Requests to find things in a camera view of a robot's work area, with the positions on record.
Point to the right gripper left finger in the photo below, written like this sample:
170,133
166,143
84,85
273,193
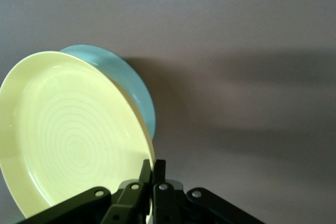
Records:
123,203

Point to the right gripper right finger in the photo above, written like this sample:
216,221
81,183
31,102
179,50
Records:
168,205

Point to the yellow plate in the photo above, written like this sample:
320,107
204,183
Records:
65,129

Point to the light green plate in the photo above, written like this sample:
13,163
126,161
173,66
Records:
126,74

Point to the brown table cloth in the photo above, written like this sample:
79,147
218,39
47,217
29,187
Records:
236,24

